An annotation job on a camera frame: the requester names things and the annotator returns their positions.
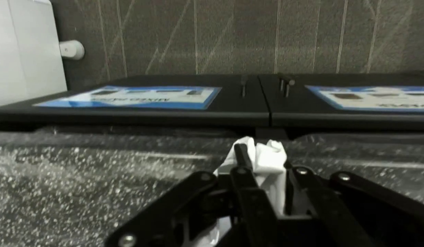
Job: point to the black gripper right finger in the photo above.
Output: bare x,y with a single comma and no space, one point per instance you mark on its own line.
349,200

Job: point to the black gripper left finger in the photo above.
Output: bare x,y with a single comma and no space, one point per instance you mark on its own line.
212,200

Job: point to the black bin cabinet door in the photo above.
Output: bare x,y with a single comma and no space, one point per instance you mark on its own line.
357,120
129,117

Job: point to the white cylindrical stand foot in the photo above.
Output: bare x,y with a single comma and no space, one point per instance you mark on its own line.
72,50

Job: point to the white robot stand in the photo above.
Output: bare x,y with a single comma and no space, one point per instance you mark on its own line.
24,50

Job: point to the blue sign downward arrow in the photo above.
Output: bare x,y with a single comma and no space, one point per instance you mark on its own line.
380,98

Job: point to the blue sign upward arrow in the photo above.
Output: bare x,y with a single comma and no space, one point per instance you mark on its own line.
129,96

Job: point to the medium white paper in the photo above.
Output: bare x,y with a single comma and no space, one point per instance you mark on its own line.
267,158

